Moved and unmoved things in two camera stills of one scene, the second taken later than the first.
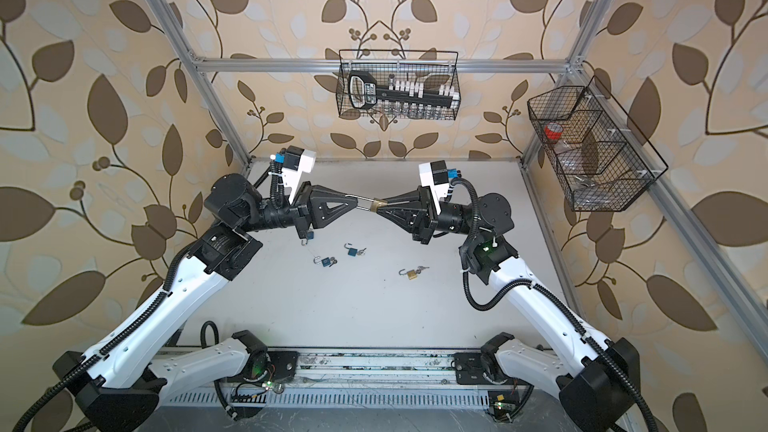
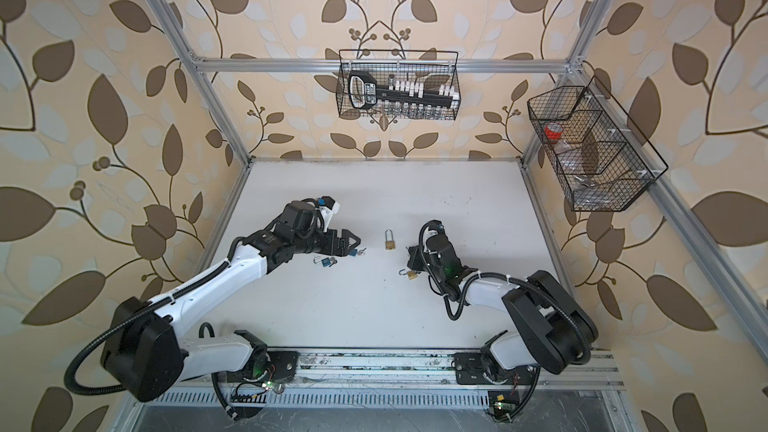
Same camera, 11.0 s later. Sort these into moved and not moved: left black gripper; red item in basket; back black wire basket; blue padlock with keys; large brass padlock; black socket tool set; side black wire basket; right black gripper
Moved: left black gripper; large brass padlock; right black gripper
Not moved: back black wire basket; red item in basket; side black wire basket; blue padlock with keys; black socket tool set
